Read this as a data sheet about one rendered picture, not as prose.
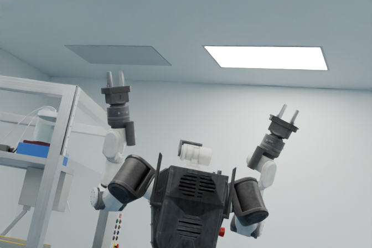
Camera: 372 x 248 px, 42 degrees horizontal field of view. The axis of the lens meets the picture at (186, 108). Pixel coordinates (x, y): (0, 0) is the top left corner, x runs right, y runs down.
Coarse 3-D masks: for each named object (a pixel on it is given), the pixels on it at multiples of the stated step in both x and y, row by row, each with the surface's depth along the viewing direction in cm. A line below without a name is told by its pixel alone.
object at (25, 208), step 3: (24, 207) 257; (27, 207) 257; (30, 207) 260; (24, 210) 259; (21, 213) 260; (24, 213) 258; (18, 216) 261; (21, 216) 259; (15, 219) 262; (18, 219) 260; (12, 222) 264; (15, 222) 262; (9, 225) 265; (12, 225) 263; (6, 228) 266; (9, 228) 264; (3, 231) 267; (6, 231) 265; (3, 234) 267
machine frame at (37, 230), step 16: (0, 80) 244; (16, 80) 243; (32, 80) 242; (64, 96) 237; (0, 112) 346; (64, 112) 235; (64, 128) 233; (48, 160) 230; (48, 176) 228; (48, 192) 226; (48, 208) 225; (32, 224) 223; (32, 240) 221; (96, 240) 314
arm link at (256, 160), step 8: (264, 144) 196; (256, 152) 194; (264, 152) 195; (272, 152) 195; (280, 152) 197; (248, 160) 201; (256, 160) 194; (264, 160) 195; (272, 160) 197; (256, 168) 198
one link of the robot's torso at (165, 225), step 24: (168, 168) 168; (192, 168) 179; (168, 192) 158; (192, 192) 189; (216, 192) 160; (168, 216) 158; (192, 216) 159; (216, 216) 160; (168, 240) 159; (192, 240) 159; (216, 240) 160
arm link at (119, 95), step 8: (104, 88) 188; (112, 88) 189; (120, 88) 191; (128, 88) 193; (112, 96) 189; (120, 96) 191; (128, 96) 193; (112, 104) 190; (120, 104) 190; (112, 112) 189; (120, 112) 189; (128, 112) 192
